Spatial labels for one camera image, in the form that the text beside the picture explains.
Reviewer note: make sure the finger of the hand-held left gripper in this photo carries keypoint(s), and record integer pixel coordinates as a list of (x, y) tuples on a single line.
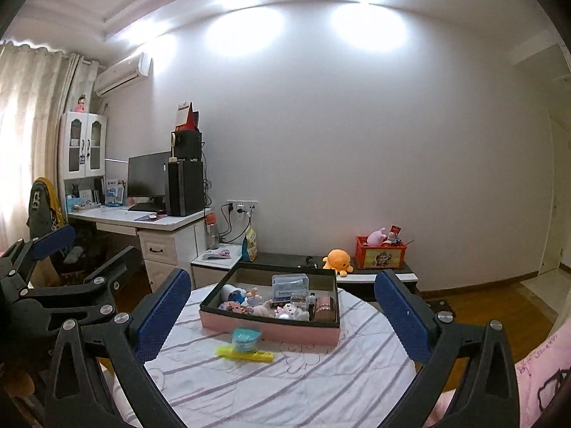
[(53, 240), (118, 263)]

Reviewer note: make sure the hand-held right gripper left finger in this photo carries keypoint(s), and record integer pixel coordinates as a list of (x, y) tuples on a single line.
[(163, 312)]

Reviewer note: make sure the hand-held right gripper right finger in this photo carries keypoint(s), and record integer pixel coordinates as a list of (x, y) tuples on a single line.
[(397, 312)]

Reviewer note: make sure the white plastic container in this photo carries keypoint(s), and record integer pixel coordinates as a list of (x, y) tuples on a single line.
[(229, 294)]

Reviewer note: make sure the patterned brown-hair doll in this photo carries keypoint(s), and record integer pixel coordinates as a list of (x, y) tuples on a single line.
[(232, 307)]

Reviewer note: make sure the rose gold box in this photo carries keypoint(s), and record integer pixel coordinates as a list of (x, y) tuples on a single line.
[(324, 310)]

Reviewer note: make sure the teal round jar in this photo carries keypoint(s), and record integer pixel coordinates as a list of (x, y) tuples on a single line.
[(246, 339)]

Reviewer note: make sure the yellow comb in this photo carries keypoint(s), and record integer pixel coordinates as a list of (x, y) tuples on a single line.
[(245, 353)]

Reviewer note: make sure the small clear bottles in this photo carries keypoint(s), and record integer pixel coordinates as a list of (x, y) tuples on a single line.
[(302, 298)]

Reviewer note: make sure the small pale doll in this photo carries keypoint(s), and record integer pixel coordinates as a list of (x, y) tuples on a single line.
[(263, 311)]

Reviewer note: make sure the white round figurine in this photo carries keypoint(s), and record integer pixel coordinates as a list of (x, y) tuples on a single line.
[(292, 312)]

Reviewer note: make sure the clear plastic box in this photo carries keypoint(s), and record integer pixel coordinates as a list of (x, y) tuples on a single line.
[(290, 286)]

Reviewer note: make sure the pink box with black inside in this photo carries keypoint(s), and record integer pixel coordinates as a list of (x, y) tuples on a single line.
[(276, 332)]

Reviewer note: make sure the person's left hand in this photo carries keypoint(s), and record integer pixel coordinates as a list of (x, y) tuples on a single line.
[(20, 383)]

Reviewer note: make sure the black office chair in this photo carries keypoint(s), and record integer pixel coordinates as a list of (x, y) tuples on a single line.
[(84, 240)]

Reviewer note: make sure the black bathroom scale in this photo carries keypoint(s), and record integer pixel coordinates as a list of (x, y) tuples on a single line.
[(441, 304)]

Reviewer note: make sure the white desk with drawers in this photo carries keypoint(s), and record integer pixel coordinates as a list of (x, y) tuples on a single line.
[(174, 258)]

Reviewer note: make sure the purple mouse pad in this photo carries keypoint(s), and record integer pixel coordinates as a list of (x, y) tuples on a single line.
[(151, 217)]

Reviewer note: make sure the red printed crate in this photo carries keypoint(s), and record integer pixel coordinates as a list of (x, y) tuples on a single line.
[(381, 256)]

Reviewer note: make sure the white nightstand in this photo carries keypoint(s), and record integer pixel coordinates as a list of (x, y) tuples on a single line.
[(209, 274)]

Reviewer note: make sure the black keyboard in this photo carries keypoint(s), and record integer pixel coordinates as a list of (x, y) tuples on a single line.
[(145, 207)]

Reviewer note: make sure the blue and white box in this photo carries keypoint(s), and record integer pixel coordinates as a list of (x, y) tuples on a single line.
[(115, 194)]

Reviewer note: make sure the pink plush toy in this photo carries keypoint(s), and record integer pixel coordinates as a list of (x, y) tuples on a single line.
[(376, 237)]

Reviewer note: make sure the flat white packet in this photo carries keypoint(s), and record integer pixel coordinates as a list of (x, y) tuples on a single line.
[(216, 254)]

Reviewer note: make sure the orange octopus plush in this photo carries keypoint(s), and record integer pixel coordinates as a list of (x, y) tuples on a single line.
[(337, 259)]

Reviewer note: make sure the red paper card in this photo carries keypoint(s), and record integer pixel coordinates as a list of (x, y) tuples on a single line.
[(394, 230)]

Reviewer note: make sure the black computer monitor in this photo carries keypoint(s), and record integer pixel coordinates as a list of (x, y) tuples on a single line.
[(147, 178)]

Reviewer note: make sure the clear bottle orange cap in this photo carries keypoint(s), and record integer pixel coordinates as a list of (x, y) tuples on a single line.
[(213, 236)]

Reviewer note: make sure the black computer tower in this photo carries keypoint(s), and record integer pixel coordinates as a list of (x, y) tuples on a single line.
[(187, 189)]

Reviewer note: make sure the beige curtain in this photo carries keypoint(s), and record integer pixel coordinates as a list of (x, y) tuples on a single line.
[(26, 142)]

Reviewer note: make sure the blue and yellow snack bag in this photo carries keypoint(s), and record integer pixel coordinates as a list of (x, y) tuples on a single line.
[(250, 247)]

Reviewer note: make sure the black and white low bench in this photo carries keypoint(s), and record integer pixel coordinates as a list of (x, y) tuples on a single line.
[(285, 261)]

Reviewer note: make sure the white glass-door cabinet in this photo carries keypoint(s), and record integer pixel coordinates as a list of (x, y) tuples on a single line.
[(84, 118)]

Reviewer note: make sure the black speaker box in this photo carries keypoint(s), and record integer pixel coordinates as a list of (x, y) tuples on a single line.
[(189, 145)]

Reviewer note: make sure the pink doll figurine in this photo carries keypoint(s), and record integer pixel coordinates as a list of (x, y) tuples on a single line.
[(80, 105)]

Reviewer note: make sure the pink printed quilt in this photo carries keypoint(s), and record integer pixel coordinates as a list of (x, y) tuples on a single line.
[(535, 374)]

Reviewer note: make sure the red desk calendar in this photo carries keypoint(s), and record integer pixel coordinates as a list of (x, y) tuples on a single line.
[(185, 118)]

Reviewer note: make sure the white air conditioner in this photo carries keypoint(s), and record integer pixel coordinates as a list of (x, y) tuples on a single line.
[(120, 76)]

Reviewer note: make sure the white door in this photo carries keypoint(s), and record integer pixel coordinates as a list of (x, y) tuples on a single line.
[(551, 196)]

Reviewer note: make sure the white wall socket strip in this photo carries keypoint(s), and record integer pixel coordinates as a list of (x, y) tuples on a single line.
[(243, 206)]

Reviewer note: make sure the white door frame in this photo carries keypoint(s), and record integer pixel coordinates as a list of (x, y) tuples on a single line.
[(565, 165)]

